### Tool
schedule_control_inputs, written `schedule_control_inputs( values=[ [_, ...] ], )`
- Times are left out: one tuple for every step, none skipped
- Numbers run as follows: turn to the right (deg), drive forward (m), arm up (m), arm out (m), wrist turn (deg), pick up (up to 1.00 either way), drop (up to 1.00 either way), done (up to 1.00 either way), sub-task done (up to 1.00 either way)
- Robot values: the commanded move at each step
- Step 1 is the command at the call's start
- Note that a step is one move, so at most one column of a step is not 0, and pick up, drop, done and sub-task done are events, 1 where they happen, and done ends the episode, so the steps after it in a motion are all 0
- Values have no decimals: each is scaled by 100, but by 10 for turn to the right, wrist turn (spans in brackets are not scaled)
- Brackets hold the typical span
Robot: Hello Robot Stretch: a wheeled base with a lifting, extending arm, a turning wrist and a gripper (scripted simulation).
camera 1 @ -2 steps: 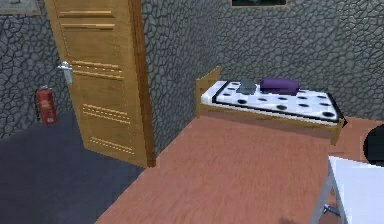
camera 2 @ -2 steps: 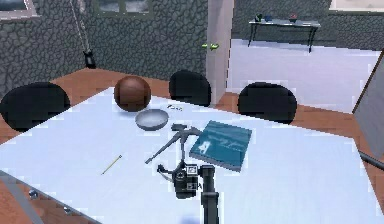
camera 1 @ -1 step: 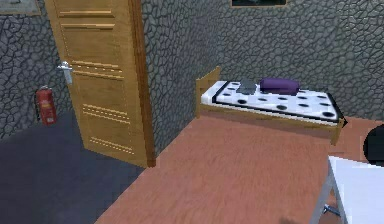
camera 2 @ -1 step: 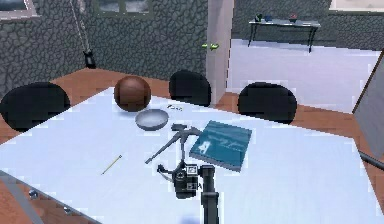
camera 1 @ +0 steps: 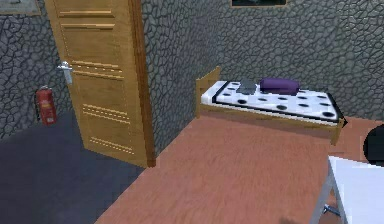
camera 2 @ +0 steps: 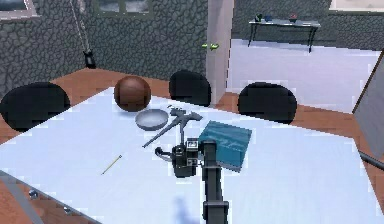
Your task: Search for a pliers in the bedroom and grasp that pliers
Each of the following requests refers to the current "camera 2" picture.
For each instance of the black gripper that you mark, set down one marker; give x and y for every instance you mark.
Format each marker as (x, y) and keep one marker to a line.
(181, 165)

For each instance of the grey side table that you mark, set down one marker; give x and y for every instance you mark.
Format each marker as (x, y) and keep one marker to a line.
(285, 24)

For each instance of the brown ball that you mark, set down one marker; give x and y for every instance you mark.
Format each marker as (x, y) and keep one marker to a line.
(132, 93)

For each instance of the teal book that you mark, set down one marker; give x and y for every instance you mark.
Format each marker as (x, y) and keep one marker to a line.
(230, 141)

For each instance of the black round chair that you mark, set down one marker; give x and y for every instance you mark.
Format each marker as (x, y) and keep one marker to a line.
(31, 105)
(266, 102)
(190, 87)

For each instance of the white room door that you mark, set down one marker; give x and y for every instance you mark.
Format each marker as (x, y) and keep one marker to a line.
(218, 30)

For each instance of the grey door with brown edge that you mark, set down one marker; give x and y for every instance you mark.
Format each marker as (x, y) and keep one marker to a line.
(371, 110)

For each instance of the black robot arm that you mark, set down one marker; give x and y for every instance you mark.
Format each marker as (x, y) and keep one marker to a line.
(212, 186)

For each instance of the white desk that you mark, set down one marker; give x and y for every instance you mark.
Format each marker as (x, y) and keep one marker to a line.
(83, 146)

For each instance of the pale framed picture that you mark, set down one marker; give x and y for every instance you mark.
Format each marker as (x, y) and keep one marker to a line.
(358, 4)

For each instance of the red potted plant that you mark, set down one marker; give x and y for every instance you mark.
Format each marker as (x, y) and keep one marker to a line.
(293, 18)

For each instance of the dark green small object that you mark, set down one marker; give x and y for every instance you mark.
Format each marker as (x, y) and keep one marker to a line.
(258, 17)

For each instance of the white framed window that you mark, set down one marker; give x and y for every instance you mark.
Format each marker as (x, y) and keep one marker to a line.
(15, 7)

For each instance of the blue small object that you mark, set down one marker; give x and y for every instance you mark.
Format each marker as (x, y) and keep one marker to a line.
(268, 18)

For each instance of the grey bowl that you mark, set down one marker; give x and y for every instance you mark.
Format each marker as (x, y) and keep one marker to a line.
(151, 119)

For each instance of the yellow pencil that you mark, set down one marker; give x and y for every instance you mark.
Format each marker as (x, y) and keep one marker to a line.
(111, 164)

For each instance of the dark framed window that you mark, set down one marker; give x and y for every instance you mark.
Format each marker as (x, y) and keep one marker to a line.
(123, 6)

